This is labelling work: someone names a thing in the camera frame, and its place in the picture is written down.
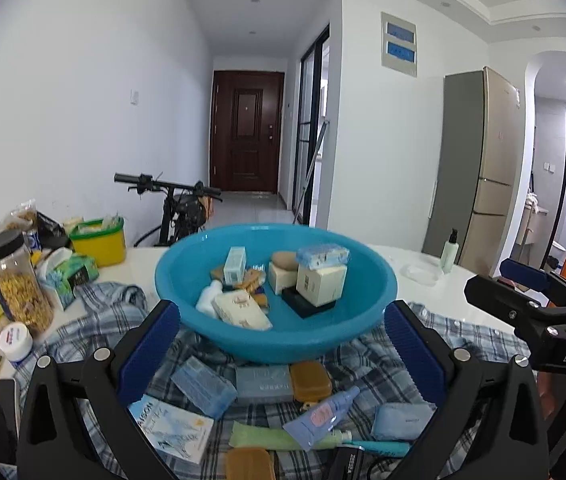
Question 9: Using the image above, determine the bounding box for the pale green pump bottle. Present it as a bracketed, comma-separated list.
[440, 228, 459, 275]

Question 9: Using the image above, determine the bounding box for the green tissue box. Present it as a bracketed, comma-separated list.
[38, 247, 100, 311]

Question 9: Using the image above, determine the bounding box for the brown entrance door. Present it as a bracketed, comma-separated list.
[209, 70, 285, 193]

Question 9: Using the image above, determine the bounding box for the clear plastic container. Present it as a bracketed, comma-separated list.
[402, 262, 441, 288]

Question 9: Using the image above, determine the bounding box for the gold and blue box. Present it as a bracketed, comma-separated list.
[210, 264, 270, 309]

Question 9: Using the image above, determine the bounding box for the large cream box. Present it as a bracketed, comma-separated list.
[295, 262, 349, 308]

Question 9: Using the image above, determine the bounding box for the small teal white box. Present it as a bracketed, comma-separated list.
[223, 246, 249, 284]

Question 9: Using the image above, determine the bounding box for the grey electrical panel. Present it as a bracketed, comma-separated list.
[380, 11, 419, 78]

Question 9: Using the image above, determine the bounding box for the teal tube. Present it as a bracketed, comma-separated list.
[343, 441, 412, 458]

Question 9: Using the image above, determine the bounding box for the black bicycle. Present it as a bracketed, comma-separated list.
[114, 172, 224, 248]

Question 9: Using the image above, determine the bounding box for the mop pole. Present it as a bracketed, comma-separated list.
[291, 119, 330, 226]

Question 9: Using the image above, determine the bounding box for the dark snack bag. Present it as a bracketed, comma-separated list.
[35, 211, 71, 251]

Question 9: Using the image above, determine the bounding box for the black-lidded jar of dried flowers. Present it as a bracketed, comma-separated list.
[0, 230, 55, 338]

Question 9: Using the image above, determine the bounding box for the tan round disc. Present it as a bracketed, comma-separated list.
[270, 251, 301, 272]

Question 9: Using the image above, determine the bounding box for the cream soap packet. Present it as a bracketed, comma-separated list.
[211, 290, 274, 331]

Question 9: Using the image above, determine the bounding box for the white round jar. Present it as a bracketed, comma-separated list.
[0, 322, 34, 363]

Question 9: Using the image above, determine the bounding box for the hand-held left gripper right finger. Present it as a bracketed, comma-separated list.
[384, 300, 550, 480]

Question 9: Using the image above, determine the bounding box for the yellow container with green rim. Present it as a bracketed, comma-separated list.
[69, 216, 127, 268]

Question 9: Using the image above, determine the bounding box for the gold refrigerator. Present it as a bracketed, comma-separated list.
[422, 66, 526, 273]

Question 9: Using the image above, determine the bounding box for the clear snack bag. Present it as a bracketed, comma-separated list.
[0, 200, 38, 236]

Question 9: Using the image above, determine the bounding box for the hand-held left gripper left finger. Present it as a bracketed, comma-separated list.
[15, 299, 182, 480]

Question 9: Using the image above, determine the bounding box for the blue plaid shirt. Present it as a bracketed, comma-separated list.
[0, 281, 534, 480]

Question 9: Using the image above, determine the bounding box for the blue plastic basin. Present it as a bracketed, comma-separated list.
[154, 224, 398, 365]

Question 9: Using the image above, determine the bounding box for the light blue tube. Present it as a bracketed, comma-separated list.
[282, 385, 361, 453]

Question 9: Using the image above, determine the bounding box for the grey-blue packet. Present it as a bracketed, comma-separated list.
[235, 365, 295, 402]

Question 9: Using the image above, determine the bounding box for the black pouch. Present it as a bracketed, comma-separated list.
[328, 446, 366, 480]

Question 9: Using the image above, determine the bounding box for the black-framed glass door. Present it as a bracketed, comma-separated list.
[293, 22, 331, 228]

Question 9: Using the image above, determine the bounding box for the clear blue plastic box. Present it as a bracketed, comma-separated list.
[170, 355, 239, 421]

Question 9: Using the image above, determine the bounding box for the orange soap box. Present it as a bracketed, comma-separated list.
[289, 361, 333, 403]
[225, 447, 277, 480]

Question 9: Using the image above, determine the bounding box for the white box with blue drawing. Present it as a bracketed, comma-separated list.
[127, 399, 215, 466]

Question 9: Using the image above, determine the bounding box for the flat light blue packet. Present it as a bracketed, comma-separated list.
[370, 402, 436, 442]

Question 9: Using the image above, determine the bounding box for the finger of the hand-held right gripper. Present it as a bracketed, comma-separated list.
[464, 274, 566, 348]
[500, 258, 566, 311]

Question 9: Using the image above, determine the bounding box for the small white bottle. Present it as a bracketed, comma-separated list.
[195, 280, 224, 318]

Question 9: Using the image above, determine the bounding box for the blue wet wipes packet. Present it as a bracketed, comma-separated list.
[295, 243, 351, 270]

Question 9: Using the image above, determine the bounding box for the small cream box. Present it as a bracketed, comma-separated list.
[268, 262, 298, 296]

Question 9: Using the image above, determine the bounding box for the black box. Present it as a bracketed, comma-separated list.
[281, 286, 337, 320]

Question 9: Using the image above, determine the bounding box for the light green tube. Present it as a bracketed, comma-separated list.
[228, 421, 353, 453]

